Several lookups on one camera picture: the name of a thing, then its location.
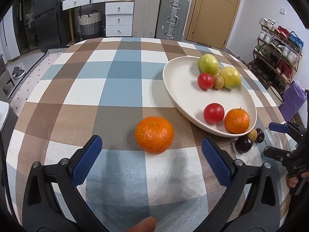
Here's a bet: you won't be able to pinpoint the person's right hand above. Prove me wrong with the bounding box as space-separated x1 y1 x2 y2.
288 172 309 188

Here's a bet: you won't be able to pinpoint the green yellow passion fruit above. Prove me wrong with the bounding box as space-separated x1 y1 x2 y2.
197 54 219 76

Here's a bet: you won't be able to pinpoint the checkered tablecloth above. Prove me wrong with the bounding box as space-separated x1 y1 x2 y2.
6 37 284 231

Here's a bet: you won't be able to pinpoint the wooden door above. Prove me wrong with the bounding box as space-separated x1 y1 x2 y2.
185 0 240 49

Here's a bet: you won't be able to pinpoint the beige suitcase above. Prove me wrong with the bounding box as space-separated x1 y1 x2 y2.
132 0 160 38

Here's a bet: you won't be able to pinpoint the white drawer desk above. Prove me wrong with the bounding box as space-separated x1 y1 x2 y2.
62 0 134 37

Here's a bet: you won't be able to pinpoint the wooden shoe rack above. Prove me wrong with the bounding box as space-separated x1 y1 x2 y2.
247 18 304 95

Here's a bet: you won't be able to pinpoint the brown longan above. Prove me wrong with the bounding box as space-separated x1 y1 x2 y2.
247 129 258 142
213 74 224 90

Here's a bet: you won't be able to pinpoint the white enamel bucket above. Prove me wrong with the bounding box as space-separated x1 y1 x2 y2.
267 85 284 106

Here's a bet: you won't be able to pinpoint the cream round plate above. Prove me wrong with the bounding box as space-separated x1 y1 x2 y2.
162 57 257 137

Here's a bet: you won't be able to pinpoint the dark cherry small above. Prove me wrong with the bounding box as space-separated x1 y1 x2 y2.
255 128 265 143

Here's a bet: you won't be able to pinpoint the black refrigerator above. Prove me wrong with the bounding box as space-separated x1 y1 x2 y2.
34 0 71 52

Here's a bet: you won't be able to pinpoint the purple bag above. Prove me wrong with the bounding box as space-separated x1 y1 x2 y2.
279 81 307 122

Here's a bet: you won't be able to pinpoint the small orange mandarin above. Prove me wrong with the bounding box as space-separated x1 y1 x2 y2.
224 108 250 134

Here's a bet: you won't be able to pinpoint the woven laundry basket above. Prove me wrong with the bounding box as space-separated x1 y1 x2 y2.
78 10 102 40

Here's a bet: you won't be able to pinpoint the person's left hand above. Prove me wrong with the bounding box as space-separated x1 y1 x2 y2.
127 216 157 232

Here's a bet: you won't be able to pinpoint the grey slippers on floor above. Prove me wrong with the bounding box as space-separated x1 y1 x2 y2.
12 66 26 80

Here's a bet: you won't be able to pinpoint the red cherry tomato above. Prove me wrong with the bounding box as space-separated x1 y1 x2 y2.
197 73 214 90
203 103 225 124

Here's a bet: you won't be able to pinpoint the dark cherry with stem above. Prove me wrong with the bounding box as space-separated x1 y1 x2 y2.
235 136 252 154

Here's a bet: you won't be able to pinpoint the large orange mandarin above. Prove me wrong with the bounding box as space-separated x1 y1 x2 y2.
134 116 174 154

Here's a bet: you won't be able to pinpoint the silver aluminium suitcase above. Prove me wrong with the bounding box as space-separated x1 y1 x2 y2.
155 0 190 41

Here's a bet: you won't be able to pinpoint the dark glass cabinet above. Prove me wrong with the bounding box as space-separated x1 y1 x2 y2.
13 0 38 55

